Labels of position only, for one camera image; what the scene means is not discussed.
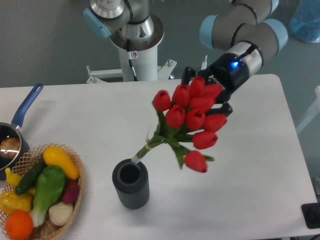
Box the white frame at right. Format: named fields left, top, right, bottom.
left=295, top=85, right=320, bottom=135

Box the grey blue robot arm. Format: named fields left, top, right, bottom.
left=83, top=0, right=288, bottom=116

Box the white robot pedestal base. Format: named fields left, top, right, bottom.
left=85, top=13, right=210, bottom=84

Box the yellow squash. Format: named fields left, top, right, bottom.
left=43, top=145, right=80, bottom=180

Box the dark green cucumber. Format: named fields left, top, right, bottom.
left=15, top=158, right=47, bottom=195

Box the blue handled saucepan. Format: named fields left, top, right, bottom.
left=0, top=83, right=44, bottom=181

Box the orange fruit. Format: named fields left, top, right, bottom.
left=4, top=210, right=34, bottom=240

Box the purple red radish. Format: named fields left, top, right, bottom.
left=61, top=180, right=80, bottom=204

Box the dark grey ribbed vase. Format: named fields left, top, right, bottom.
left=112, top=158, right=150, bottom=210

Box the yellow corn cob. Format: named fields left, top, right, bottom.
left=0, top=190, right=33, bottom=215

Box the blue plastic bag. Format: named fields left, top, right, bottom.
left=289, top=0, right=320, bottom=43

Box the woven wicker basket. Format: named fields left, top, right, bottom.
left=0, top=143, right=85, bottom=240

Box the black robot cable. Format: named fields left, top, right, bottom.
left=125, top=38, right=139, bottom=82

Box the yellow banana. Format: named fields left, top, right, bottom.
left=5, top=167, right=23, bottom=189

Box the green bok choy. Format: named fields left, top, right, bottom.
left=29, top=165, right=67, bottom=228

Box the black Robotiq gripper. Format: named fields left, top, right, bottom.
left=180, top=52, right=249, bottom=117

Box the red tulip bouquet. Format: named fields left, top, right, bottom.
left=131, top=76, right=227, bottom=173

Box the black device at edge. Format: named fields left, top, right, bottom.
left=301, top=202, right=320, bottom=229

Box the brown bread roll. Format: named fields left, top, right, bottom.
left=0, top=137, right=21, bottom=160

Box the white garlic bulb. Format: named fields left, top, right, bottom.
left=48, top=202, right=73, bottom=226

